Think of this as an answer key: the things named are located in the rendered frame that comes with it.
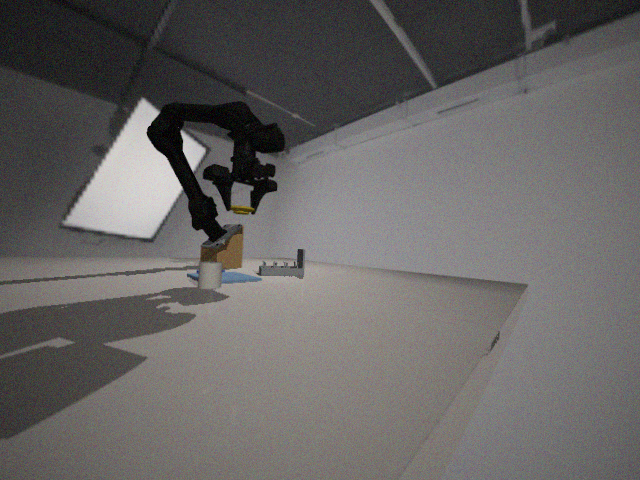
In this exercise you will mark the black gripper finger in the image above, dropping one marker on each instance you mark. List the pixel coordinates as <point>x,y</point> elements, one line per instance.
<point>224,188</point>
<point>255,197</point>

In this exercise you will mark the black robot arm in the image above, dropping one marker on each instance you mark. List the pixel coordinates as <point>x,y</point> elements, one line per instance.
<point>165,135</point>

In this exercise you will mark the grey dish rack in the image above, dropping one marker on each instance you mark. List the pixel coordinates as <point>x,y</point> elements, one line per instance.
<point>296,270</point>

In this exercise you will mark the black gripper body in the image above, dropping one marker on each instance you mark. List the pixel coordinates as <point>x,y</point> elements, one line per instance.
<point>217,172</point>

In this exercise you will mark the light blue flat mat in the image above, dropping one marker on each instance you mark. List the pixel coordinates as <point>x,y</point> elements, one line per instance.
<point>232,277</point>

